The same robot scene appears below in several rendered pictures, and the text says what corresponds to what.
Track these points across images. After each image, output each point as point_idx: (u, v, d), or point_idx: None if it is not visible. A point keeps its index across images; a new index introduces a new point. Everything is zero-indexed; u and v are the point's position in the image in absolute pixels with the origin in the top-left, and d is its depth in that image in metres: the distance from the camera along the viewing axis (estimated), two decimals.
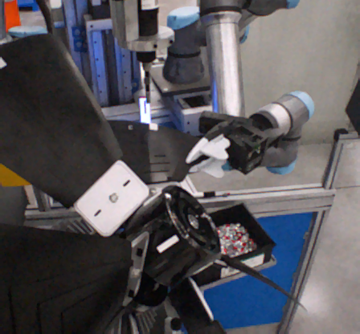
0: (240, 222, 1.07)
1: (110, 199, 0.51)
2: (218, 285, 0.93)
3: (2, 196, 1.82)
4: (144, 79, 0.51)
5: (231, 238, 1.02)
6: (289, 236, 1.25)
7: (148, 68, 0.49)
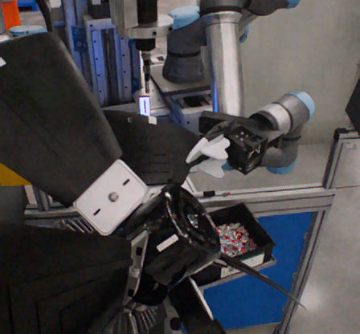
0: (240, 221, 1.06)
1: (109, 198, 0.51)
2: (218, 284, 0.93)
3: (2, 196, 1.82)
4: (146, 71, 0.49)
5: (231, 238, 1.01)
6: (289, 236, 1.25)
7: (147, 57, 0.48)
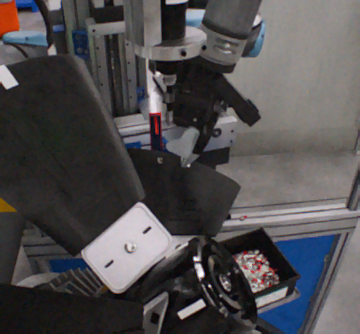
0: (259, 249, 0.96)
1: (125, 249, 0.42)
2: None
3: None
4: (169, 99, 0.39)
5: (251, 269, 0.91)
6: (308, 259, 1.15)
7: (171, 82, 0.38)
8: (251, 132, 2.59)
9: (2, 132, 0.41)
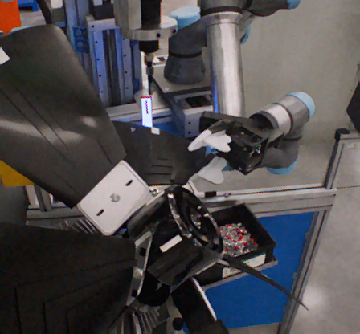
0: (242, 221, 1.07)
1: (151, 193, 0.62)
2: (219, 284, 0.93)
3: (2, 196, 1.82)
4: (149, 72, 0.50)
5: (233, 238, 1.02)
6: (290, 236, 1.26)
7: (150, 59, 0.48)
8: None
9: (135, 140, 0.77)
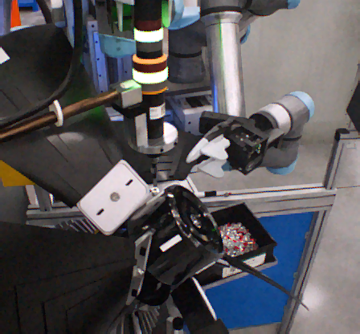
0: (242, 221, 1.07)
1: (151, 192, 0.62)
2: (219, 284, 0.93)
3: (2, 196, 1.82)
4: (154, 171, 0.59)
5: (233, 238, 1.02)
6: (290, 236, 1.26)
7: (155, 161, 0.57)
8: None
9: None
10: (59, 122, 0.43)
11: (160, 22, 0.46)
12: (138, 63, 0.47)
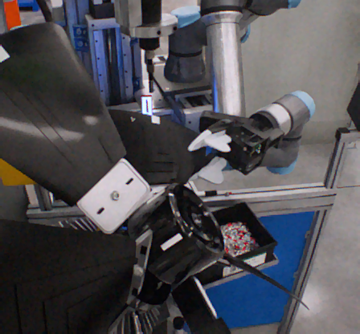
0: (242, 221, 1.07)
1: (157, 194, 0.63)
2: (220, 283, 0.93)
3: (2, 195, 1.82)
4: (146, 67, 0.50)
5: (234, 238, 1.02)
6: (291, 235, 1.25)
7: (151, 56, 0.48)
8: None
9: (135, 131, 0.76)
10: None
11: None
12: None
